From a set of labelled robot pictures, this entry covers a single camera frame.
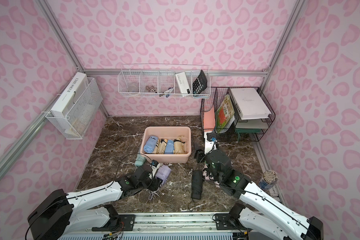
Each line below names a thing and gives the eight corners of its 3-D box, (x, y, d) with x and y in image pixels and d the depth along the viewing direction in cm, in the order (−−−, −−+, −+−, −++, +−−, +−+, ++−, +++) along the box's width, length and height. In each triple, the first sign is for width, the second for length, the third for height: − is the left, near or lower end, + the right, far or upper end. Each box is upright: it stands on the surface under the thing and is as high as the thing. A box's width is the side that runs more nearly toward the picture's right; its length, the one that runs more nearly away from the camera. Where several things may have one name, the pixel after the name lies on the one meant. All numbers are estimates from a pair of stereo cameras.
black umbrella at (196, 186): (190, 199, 82) (190, 197, 80) (191, 171, 92) (192, 169, 90) (201, 199, 82) (202, 198, 79) (201, 172, 92) (202, 170, 89)
